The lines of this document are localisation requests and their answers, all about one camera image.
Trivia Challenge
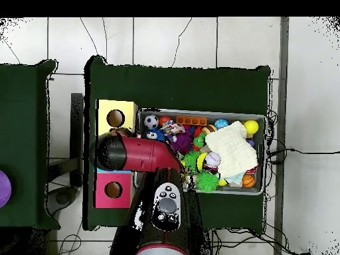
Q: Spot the crushed drink can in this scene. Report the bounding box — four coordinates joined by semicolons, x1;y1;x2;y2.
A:
184;173;198;191

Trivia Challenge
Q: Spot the green puffer ball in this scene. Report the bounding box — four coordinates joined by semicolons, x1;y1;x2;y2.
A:
196;171;220;193

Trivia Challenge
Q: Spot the cream waffle cloth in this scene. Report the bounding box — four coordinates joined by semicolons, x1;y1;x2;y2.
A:
205;121;259;179

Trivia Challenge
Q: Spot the orange basketball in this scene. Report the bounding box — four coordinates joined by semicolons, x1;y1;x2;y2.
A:
242;173;256;188

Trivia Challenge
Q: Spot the wooden box with three holes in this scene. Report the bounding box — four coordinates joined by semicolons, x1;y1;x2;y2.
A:
94;99;139;209

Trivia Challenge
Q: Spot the purple spiky toy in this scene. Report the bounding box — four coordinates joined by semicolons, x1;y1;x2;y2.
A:
171;129;193;155

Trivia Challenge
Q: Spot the blue puffer ball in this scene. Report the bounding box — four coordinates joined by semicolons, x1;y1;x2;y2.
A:
144;128;167;141

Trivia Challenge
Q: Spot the soccer ball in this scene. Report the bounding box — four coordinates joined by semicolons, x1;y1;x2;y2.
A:
143;114;159;129

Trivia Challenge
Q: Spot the orange plastic block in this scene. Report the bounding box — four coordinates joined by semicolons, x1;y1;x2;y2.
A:
175;116;208;126

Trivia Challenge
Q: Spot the white baseball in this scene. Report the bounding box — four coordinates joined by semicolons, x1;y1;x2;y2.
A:
204;151;222;167

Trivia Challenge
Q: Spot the dark green table cloth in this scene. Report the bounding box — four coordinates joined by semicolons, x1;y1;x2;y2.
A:
0;59;61;230
82;54;272;231

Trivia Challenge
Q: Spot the purple round object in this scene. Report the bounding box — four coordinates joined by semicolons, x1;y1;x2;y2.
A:
0;169;12;209

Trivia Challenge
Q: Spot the silver wire mesh bin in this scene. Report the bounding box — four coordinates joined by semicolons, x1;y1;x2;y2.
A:
134;107;267;197

